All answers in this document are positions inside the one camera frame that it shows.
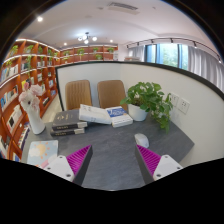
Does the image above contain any white computer mouse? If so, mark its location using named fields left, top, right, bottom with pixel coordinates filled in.
left=134, top=133, right=149, bottom=148

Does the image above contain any orange wooden bookshelf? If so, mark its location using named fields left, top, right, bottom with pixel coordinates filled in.
left=0, top=38, right=119, bottom=163

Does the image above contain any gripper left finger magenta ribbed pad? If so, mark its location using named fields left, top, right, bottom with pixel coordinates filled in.
left=44, top=145, right=93, bottom=186

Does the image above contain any left brown chair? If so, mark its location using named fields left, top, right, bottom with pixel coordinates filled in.
left=65, top=80, right=92, bottom=110

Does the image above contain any brown chair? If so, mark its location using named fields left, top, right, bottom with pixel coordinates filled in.
left=65, top=80, right=92, bottom=110
left=97, top=80, right=126, bottom=108

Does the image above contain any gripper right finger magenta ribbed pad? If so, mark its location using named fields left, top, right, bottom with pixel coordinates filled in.
left=135, top=145, right=182, bottom=184

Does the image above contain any white open book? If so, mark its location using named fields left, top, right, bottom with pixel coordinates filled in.
left=79, top=104, right=111, bottom=124

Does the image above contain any left white wall socket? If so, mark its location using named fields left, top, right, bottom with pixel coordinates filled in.
left=171, top=93, right=179, bottom=107

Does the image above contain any green potted plant white pot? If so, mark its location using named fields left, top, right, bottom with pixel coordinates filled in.
left=120, top=82, right=173, bottom=132

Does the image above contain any blue and white book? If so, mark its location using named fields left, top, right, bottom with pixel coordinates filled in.
left=106, top=106, right=133, bottom=128

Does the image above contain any ceiling spot lamp cluster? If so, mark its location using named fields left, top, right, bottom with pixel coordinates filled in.
left=78, top=32, right=97, bottom=44

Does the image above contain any colourful picture book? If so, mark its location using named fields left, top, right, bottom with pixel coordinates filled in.
left=27, top=140, right=58, bottom=168

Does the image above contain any right brown chair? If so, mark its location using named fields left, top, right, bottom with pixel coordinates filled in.
left=97, top=80, right=126, bottom=108

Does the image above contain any grey window curtain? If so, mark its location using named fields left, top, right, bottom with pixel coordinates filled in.
left=188, top=47, right=224, bottom=92

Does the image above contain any upper dark hardcover book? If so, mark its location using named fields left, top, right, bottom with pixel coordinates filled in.
left=52, top=110, right=88, bottom=131

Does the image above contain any white vase with pink flowers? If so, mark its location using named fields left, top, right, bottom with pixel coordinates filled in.
left=19, top=82, right=45, bottom=134

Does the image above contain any lower dark hardcover book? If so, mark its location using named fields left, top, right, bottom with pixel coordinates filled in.
left=50, top=128, right=85, bottom=136

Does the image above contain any right white wall socket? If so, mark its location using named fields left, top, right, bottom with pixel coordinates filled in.
left=178, top=99, right=190, bottom=114

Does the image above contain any dark hardcover book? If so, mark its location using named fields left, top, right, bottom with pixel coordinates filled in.
left=52, top=110, right=88, bottom=131
left=50, top=128, right=85, bottom=136

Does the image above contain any white wall socket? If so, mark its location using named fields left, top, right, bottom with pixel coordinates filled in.
left=178, top=99, right=190, bottom=114
left=171, top=93, right=179, bottom=107

